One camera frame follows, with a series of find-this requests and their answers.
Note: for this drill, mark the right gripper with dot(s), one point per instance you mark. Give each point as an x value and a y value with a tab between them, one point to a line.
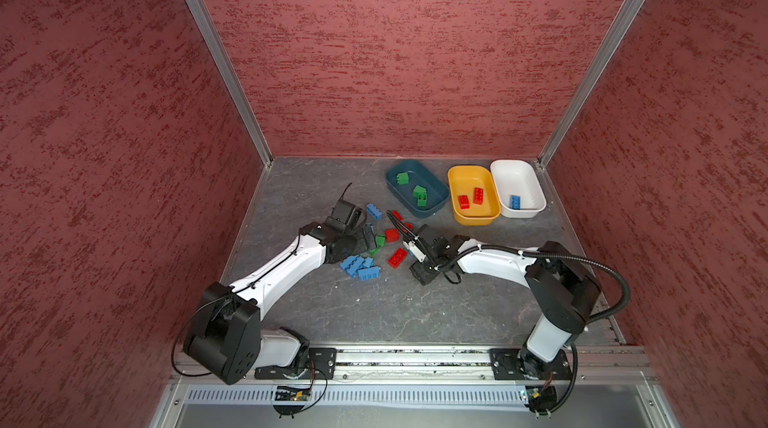
420	274

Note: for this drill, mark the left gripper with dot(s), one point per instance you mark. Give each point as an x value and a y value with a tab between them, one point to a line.
362	247

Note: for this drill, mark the red long brick bottom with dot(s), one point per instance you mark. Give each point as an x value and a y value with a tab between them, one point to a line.
478	196

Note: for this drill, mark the red long brick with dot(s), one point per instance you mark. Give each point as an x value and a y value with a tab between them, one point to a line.
478	196
398	258

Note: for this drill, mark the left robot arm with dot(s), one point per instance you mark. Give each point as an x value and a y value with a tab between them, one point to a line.
225	336

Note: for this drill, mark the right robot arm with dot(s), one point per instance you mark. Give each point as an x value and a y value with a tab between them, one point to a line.
562	284

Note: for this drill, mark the blue brick near teal bin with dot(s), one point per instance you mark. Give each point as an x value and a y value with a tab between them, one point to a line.
374	212

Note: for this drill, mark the red square brick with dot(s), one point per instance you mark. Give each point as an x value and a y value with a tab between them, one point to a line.
392	235

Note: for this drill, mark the red long brick centre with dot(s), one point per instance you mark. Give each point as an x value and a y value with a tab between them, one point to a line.
398	258

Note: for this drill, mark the teal plastic bin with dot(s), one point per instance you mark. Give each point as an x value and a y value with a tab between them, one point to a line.
438	191

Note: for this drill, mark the white plastic bin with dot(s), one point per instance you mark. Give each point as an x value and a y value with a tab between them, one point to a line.
517	177

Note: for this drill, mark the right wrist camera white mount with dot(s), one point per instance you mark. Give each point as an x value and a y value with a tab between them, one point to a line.
419	249

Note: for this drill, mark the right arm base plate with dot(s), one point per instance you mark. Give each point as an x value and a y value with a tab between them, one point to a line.
518	364

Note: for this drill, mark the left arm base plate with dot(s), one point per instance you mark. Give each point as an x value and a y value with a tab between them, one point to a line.
310	362

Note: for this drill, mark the perforated metal rail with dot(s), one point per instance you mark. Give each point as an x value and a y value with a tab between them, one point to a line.
504	397

